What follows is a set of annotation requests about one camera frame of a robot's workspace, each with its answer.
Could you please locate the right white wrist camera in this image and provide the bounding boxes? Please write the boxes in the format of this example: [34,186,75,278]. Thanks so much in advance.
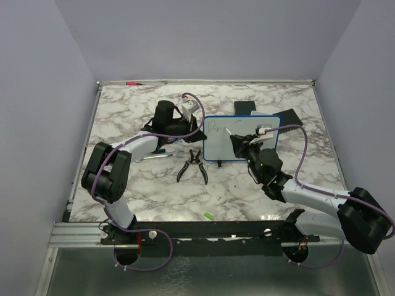
[249,125,273,145]

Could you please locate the purple cable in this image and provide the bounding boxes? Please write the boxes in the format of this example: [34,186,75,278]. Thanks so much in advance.
[91,92,204,273]
[262,125,395,269]

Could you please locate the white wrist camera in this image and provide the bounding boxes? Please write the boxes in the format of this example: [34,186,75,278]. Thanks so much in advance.
[181,96,199,121]
[249,125,273,145]

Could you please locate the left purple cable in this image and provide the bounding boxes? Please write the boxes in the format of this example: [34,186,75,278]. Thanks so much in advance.
[91,92,204,273]

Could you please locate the black flat box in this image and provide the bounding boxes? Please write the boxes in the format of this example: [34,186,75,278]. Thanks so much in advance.
[233,101,256,116]

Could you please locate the silver open end wrench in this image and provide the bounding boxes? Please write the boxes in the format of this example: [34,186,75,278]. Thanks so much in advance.
[136,150,185,163]

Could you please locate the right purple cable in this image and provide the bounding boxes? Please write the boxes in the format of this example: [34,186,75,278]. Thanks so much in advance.
[262,125,395,269]

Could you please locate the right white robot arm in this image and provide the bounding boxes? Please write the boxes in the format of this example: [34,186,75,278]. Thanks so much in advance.
[230,134,394,254]

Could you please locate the blue framed whiteboard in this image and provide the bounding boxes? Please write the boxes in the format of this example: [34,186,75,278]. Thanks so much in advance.
[202,115,281,162]

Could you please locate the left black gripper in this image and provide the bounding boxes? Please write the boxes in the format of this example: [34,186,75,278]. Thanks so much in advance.
[167,113,207,144]

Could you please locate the black network switch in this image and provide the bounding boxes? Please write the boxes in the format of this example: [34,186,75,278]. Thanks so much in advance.
[277,109,303,133]

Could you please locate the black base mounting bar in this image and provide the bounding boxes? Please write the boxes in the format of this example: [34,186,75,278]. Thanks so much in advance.
[101,220,305,257]

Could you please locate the grey small box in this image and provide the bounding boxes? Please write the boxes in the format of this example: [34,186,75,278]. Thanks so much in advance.
[250,110,272,117]

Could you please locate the red marker on rail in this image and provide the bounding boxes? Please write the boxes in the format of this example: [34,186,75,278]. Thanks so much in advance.
[125,81,144,86]

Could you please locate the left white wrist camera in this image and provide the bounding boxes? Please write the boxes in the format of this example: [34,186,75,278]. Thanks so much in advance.
[181,96,199,121]

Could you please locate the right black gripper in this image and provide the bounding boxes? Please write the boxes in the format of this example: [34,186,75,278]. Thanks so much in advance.
[232,133,265,181]

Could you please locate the black handled pliers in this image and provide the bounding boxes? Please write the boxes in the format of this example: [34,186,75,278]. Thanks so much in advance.
[177,149,209,185]

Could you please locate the green marker cap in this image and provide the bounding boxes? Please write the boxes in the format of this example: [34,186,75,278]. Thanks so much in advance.
[204,212,215,221]

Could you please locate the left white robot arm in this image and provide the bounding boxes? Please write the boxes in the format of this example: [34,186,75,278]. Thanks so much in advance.
[81,93,207,244]

